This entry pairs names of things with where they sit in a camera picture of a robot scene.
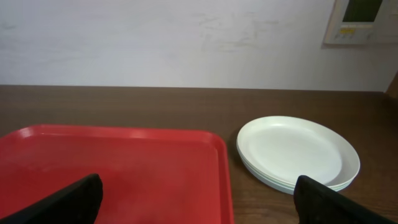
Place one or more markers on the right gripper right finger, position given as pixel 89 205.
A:
pixel 315 203

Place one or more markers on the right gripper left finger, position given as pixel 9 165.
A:
pixel 78 203

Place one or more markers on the white plate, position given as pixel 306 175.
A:
pixel 284 148

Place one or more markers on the white wall control panel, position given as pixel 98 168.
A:
pixel 362 22

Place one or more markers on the red plastic tray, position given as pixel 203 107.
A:
pixel 148 175

